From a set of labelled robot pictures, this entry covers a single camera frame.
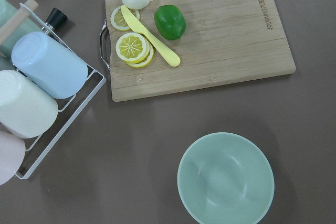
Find yellow plastic knife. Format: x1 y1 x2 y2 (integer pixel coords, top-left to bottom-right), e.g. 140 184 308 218
121 5 181 67

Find top front lemon slice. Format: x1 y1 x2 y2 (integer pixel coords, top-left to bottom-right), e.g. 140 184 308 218
116 32 149 63

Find white wire cup rack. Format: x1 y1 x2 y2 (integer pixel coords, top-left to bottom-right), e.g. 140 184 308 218
15 0 107 179

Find bamboo cutting board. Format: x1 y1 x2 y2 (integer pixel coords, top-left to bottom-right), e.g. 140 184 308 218
110 0 296 102

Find green toy pepper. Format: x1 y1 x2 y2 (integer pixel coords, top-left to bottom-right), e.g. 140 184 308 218
154 5 186 40

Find light blue cup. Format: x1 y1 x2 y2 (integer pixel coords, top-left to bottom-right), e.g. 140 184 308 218
11 31 88 99

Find lemon slice near bun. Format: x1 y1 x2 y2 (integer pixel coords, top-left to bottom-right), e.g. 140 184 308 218
110 6 131 31

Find pink cup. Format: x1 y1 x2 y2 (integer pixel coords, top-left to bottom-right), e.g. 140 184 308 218
0 131 26 185

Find green cup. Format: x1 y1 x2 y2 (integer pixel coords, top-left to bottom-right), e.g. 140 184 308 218
1 0 41 59

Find green bowl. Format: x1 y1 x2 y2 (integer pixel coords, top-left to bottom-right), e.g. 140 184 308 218
177 132 275 223

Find white cup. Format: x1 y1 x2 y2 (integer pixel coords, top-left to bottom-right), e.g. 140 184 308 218
1 70 58 138

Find bottom front lemon slice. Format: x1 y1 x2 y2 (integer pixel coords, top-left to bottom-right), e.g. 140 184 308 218
126 43 154 68

